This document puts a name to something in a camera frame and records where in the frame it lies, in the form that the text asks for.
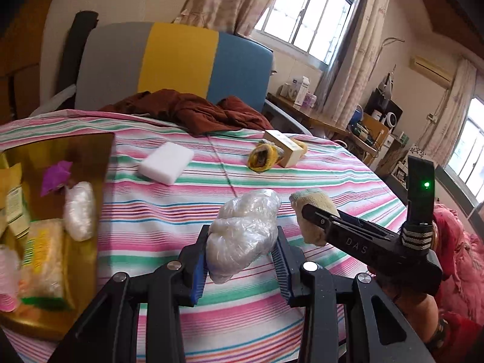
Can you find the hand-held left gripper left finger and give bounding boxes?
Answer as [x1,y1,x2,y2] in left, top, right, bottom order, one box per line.
[49,225,210,363]

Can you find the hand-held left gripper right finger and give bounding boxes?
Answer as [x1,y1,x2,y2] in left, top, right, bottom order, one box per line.
[270,227,435,363]

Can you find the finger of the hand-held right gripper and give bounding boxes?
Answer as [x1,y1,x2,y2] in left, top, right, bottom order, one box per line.
[302,204,397,239]

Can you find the cream knit cloth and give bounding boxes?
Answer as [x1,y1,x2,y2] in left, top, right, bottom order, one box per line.
[289,188,341,246]

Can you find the clear plastic bag bundle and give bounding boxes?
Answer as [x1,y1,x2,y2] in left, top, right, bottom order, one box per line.
[206,189,282,284]
[64,181,96,242]

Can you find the cracker packet with green edges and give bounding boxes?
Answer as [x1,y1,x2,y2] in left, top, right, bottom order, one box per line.
[19,219,76,311]

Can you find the gold tray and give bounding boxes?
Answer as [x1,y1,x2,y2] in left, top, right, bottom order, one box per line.
[0,132,115,341]

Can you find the purple plastic item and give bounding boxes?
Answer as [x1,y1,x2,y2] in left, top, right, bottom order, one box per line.
[41,161,73,197]

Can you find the green carton box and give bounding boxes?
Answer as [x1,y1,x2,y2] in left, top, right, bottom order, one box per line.
[5,187,31,237]

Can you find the person's right hand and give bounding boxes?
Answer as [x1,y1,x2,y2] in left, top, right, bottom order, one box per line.
[368,268,441,345]

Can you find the pink blanket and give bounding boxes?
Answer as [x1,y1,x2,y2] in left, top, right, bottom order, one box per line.
[433,202,484,322]

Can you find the cream cardboard box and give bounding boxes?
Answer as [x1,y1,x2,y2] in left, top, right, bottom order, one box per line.
[263,129,304,168]

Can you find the yellow rolled knit cloth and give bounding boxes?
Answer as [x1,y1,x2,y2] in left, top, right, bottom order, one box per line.
[247,141,285,172]

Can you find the wooden desk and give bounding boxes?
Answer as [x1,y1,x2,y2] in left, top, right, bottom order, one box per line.
[267,93,379,155]

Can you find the white sponge block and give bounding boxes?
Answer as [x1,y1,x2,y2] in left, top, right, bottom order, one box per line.
[138,142,195,186]

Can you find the black shelf unit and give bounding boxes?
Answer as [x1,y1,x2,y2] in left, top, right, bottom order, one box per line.
[365,89,403,129]

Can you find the side window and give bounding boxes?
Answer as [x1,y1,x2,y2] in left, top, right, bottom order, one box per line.
[440,96,484,197]

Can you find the tall white box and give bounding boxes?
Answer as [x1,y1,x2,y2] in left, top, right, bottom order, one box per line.
[295,76,311,106]

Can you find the floral curtain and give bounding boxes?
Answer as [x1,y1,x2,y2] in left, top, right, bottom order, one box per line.
[416,58,477,163]
[318,0,397,129]
[174,0,288,38]

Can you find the red-brown cloth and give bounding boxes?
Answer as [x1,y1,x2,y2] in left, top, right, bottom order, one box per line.
[99,89,273,136]

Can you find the barred window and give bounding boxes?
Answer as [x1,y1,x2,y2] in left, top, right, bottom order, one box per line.
[253,0,360,70]

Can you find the grey yellow blue chair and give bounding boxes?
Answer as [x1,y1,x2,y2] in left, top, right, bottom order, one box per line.
[74,22,314,137]

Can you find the wall air conditioner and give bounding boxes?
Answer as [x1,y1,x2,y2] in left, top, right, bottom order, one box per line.
[410,56,454,87]

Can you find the black padded post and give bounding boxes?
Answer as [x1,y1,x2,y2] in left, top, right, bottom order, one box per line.
[60,11,100,101]

